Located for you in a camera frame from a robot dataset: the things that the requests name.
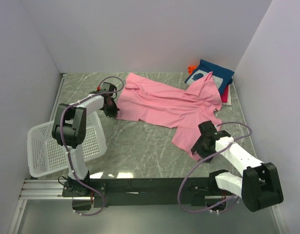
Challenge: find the pink t shirt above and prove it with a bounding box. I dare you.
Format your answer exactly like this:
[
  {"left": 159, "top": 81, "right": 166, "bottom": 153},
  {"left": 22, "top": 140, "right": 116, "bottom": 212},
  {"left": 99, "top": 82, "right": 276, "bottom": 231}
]
[{"left": 117, "top": 73, "right": 222, "bottom": 161}]

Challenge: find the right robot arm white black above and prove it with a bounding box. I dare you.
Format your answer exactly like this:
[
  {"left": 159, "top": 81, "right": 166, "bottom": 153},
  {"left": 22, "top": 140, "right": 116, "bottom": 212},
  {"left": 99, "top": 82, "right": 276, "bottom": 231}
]
[{"left": 191, "top": 131, "right": 284, "bottom": 212}]

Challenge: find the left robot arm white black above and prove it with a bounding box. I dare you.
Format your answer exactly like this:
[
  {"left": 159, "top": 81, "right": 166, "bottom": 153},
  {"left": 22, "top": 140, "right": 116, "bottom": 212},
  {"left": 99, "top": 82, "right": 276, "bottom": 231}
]
[{"left": 52, "top": 92, "right": 119, "bottom": 196}]

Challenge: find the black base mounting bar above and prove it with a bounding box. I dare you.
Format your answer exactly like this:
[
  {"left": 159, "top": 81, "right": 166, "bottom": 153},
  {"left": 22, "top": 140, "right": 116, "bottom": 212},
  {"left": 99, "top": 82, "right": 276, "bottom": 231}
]
[{"left": 62, "top": 177, "right": 231, "bottom": 208}]

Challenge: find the white folded t shirt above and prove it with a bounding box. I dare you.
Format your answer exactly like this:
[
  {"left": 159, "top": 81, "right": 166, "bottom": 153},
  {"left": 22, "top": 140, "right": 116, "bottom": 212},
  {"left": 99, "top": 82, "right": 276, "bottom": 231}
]
[{"left": 223, "top": 85, "right": 232, "bottom": 106}]

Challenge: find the red folded t shirt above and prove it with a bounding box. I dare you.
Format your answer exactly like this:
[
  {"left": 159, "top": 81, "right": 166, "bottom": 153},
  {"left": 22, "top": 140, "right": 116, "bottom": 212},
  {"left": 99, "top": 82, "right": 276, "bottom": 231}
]
[{"left": 220, "top": 85, "right": 229, "bottom": 103}]

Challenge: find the blue printed folded t shirt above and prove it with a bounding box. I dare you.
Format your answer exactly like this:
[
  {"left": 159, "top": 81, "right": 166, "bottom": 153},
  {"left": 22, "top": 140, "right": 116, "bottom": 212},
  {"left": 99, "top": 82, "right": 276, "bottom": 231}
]
[{"left": 184, "top": 59, "right": 235, "bottom": 95}]

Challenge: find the white plastic laundry basket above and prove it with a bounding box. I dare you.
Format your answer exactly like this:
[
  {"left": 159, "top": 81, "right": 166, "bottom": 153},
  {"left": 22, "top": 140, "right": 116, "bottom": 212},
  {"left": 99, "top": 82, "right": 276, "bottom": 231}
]
[{"left": 27, "top": 112, "right": 107, "bottom": 177}]

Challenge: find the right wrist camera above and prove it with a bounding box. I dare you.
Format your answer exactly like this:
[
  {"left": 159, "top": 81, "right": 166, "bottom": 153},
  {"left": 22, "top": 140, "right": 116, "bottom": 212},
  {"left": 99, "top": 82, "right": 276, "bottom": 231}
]
[{"left": 198, "top": 120, "right": 219, "bottom": 137}]

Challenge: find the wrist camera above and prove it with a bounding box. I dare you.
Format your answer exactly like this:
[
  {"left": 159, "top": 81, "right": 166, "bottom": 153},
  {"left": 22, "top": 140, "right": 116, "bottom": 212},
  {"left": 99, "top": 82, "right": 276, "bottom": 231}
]
[
  {"left": 97, "top": 82, "right": 117, "bottom": 92},
  {"left": 198, "top": 120, "right": 219, "bottom": 137}
]

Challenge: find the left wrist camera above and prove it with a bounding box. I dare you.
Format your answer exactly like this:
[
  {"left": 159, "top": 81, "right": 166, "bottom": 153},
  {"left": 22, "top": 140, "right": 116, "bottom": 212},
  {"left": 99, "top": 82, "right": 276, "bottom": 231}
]
[{"left": 97, "top": 82, "right": 117, "bottom": 92}]

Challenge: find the aluminium rail frame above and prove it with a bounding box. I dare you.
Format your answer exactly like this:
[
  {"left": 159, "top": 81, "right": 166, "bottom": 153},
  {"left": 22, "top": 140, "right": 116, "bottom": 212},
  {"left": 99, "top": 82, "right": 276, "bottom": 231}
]
[{"left": 10, "top": 86, "right": 300, "bottom": 234}]

